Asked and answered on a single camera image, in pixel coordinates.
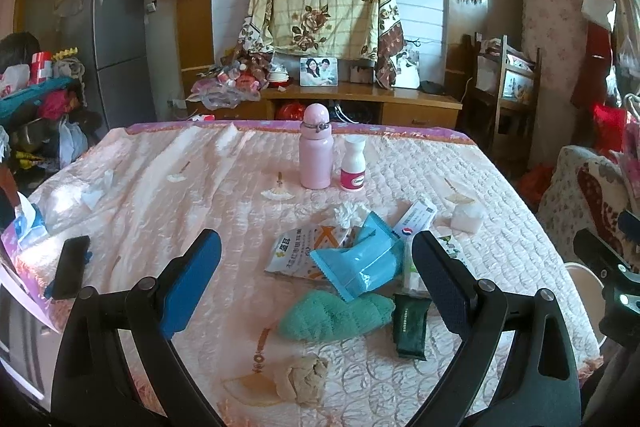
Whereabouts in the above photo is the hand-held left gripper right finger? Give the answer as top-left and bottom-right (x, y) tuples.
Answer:
(405, 231), (583, 427)

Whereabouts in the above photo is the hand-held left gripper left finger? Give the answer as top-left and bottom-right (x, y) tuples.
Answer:
(50, 229), (223, 427)

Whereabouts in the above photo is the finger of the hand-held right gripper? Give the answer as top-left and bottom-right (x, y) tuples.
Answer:
(573, 229), (631, 278)
(618, 210), (640, 238)

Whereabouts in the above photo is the white carton green print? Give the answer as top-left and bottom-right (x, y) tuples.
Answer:
(401, 232), (468, 298)

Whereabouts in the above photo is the white bucket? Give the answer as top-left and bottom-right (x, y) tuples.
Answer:
(565, 261), (608, 343)

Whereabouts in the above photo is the dark green packet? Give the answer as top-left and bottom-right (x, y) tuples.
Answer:
(391, 292), (432, 360)

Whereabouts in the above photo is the white toothpaste box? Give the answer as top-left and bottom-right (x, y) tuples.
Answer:
(392, 198), (438, 240)

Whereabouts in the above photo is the white tissue block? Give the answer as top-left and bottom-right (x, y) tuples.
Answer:
(450, 202), (485, 235)

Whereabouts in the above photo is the blue wrapper packet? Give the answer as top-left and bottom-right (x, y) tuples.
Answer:
(310, 212), (406, 303)

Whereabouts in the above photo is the white snack packet orange print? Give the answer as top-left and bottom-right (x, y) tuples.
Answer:
(264, 224), (361, 282)

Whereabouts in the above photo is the white tissue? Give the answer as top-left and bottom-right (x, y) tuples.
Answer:
(327, 202), (371, 228)

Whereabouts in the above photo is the green cloth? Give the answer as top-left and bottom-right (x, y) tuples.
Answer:
(277, 289), (397, 343)

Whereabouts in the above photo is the brown paper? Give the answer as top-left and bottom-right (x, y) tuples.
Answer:
(272, 353), (332, 405)

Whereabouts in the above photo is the floral covered sofa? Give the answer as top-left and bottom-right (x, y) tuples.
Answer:
(537, 146), (640, 273)

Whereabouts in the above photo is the pink quilted table cover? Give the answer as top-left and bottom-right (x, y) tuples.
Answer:
(0, 119), (606, 427)

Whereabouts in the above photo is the red pillow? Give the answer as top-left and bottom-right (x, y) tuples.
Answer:
(592, 103), (628, 152)

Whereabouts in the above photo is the red plastic bag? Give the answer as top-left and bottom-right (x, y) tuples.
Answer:
(520, 162), (553, 198)

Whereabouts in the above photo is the black phone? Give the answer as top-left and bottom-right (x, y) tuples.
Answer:
(50, 236), (92, 300)

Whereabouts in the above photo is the white bottle pink label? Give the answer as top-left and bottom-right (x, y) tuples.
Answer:
(341, 136), (367, 192)

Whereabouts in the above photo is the red hanging garment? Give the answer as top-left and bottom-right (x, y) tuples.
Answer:
(570, 22), (613, 110)

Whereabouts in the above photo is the clear hanging plastic bag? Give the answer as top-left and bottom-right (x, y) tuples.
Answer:
(617, 34), (640, 80)

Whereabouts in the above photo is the wooden chair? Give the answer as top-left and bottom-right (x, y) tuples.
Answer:
(462, 32), (543, 168)

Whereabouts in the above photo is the blue white plastic bag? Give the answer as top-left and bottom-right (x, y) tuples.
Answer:
(0, 202), (51, 258)

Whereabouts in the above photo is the red lantern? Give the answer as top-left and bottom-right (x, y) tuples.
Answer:
(277, 103), (307, 122)

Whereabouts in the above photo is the pile of toys and bags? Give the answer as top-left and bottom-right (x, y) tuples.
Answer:
(187, 49), (273, 110)

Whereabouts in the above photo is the wooden cabinet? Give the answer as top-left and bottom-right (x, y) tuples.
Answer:
(185, 82), (463, 130)

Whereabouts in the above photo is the floral covered air conditioner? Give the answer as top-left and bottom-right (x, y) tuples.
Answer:
(520, 0), (588, 148)

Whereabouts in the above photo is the wedding photo print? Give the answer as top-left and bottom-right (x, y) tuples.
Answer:
(392, 44), (422, 90)

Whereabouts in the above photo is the white paper bag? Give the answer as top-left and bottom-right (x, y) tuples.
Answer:
(581, 0), (617, 32)

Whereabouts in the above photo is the pile of clothes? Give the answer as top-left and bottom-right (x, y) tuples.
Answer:
(0, 32), (101, 172)

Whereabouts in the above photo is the grey refrigerator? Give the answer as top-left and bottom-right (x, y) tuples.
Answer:
(60, 0), (158, 132)

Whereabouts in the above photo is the framed couple photo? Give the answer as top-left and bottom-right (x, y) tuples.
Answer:
(299, 57), (340, 88)

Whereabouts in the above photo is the yellow checked floral cloth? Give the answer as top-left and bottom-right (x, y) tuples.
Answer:
(239, 0), (406, 90)

